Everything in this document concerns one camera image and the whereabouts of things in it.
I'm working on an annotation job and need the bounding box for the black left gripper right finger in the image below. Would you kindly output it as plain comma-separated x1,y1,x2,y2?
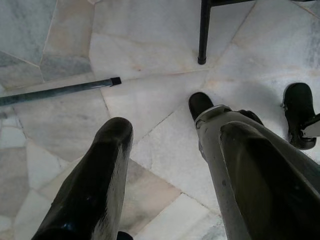
219,121,320,240

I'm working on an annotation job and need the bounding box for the metal clothes rack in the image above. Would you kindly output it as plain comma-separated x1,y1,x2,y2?
0,76,123,108

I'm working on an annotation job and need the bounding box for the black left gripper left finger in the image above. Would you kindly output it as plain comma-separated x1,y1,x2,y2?
30,116,135,240

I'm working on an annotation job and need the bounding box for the grey robot right leg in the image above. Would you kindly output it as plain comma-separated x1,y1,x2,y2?
282,82,320,151

